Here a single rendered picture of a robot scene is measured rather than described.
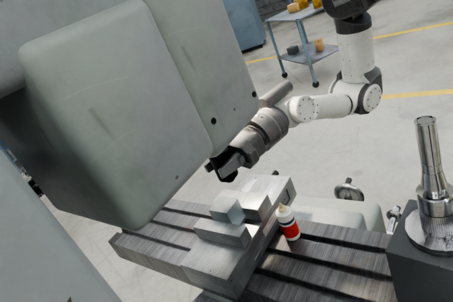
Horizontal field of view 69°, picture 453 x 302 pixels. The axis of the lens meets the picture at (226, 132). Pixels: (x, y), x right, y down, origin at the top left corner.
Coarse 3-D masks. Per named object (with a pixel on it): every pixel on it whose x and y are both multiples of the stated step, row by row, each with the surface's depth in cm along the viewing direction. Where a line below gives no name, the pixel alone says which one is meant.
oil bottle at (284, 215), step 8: (280, 208) 80; (288, 208) 80; (280, 216) 79; (288, 216) 79; (280, 224) 81; (288, 224) 80; (296, 224) 81; (288, 232) 81; (296, 232) 82; (288, 240) 83
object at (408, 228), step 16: (416, 208) 54; (400, 224) 52; (416, 224) 50; (400, 240) 50; (416, 240) 48; (432, 240) 47; (448, 240) 46; (400, 256) 48; (416, 256) 47; (432, 256) 46; (448, 256) 45; (400, 272) 50; (416, 272) 48; (432, 272) 46; (448, 272) 44; (400, 288) 52; (416, 288) 50; (432, 288) 48; (448, 288) 46
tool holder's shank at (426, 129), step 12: (420, 120) 41; (432, 120) 40; (420, 132) 41; (432, 132) 40; (420, 144) 42; (432, 144) 41; (420, 156) 43; (432, 156) 42; (432, 168) 42; (432, 180) 43; (444, 180) 43; (432, 192) 44
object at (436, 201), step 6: (420, 186) 47; (450, 186) 45; (420, 192) 46; (426, 192) 45; (444, 192) 44; (450, 192) 44; (420, 198) 45; (426, 198) 45; (432, 198) 44; (438, 198) 44; (444, 198) 44; (450, 198) 43; (426, 204) 45; (432, 204) 44; (438, 204) 44; (444, 204) 44
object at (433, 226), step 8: (424, 208) 45; (432, 208) 44; (440, 208) 44; (448, 208) 44; (424, 216) 46; (432, 216) 45; (440, 216) 45; (448, 216) 44; (424, 224) 47; (432, 224) 46; (440, 224) 45; (448, 224) 45; (432, 232) 47; (440, 232) 46; (448, 232) 46
